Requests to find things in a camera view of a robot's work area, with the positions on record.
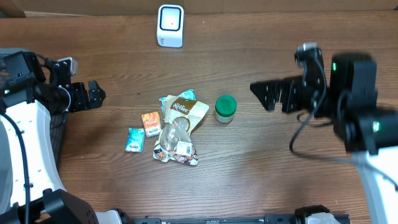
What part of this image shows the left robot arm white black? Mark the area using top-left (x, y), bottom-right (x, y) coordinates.
top-left (1, 48), bottom-right (129, 223)

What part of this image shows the orange tissue pack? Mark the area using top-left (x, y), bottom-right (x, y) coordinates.
top-left (142, 111), bottom-right (162, 138)

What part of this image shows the cardboard backdrop panel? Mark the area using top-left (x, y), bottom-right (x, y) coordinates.
top-left (1, 0), bottom-right (397, 17)

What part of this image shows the green lid jar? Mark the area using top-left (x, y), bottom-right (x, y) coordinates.
top-left (215, 95), bottom-right (237, 123)

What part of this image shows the grey plastic mesh basket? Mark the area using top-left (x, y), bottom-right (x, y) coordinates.
top-left (1, 48), bottom-right (67, 169)

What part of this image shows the teal tissue pack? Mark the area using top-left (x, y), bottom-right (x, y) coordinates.
top-left (125, 128), bottom-right (146, 153)

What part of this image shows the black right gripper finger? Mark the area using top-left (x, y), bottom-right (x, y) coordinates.
top-left (250, 80), bottom-right (280, 111)
top-left (280, 77), bottom-right (299, 113)

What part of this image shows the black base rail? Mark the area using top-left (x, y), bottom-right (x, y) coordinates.
top-left (130, 205), bottom-right (352, 224)

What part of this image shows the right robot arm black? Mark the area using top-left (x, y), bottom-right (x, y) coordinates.
top-left (250, 50), bottom-right (397, 223)

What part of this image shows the teal snack packet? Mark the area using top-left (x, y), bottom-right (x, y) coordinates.
top-left (159, 89), bottom-right (196, 115)

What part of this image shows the beige Pantree snack bag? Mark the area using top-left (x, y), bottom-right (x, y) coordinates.
top-left (153, 95), bottom-right (209, 166)

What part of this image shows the white barcode scanner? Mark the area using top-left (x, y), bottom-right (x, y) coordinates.
top-left (157, 4), bottom-right (185, 48)

